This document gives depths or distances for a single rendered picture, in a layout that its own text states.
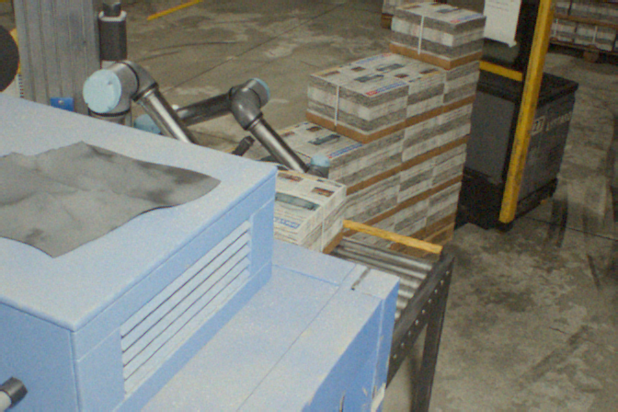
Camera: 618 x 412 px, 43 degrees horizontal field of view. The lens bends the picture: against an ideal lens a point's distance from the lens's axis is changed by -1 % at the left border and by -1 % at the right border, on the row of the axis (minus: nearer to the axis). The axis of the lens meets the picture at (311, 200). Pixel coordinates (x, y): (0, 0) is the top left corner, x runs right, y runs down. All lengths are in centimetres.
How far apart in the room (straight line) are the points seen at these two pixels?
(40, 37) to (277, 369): 185
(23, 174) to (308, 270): 47
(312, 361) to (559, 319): 306
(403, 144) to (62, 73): 174
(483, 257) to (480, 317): 57
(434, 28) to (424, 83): 30
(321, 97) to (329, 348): 262
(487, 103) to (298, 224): 240
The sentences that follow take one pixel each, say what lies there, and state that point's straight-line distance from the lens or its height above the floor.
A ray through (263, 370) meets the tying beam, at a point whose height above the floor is 154.
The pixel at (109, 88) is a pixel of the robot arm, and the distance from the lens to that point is 241.
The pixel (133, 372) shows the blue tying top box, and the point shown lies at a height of 161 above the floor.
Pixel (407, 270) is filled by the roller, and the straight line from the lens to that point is 274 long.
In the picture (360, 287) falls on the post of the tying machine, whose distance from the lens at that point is 127.
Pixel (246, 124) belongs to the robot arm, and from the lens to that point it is 296.
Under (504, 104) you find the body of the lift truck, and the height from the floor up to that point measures 71.
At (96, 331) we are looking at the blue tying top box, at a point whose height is 172.
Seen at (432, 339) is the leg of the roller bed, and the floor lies 46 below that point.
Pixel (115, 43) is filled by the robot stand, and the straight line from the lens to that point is 279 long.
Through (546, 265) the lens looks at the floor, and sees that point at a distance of 452.
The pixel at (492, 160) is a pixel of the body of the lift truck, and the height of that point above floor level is 36.
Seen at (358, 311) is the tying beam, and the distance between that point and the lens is 121.
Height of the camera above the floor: 225
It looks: 28 degrees down
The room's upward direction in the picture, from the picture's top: 4 degrees clockwise
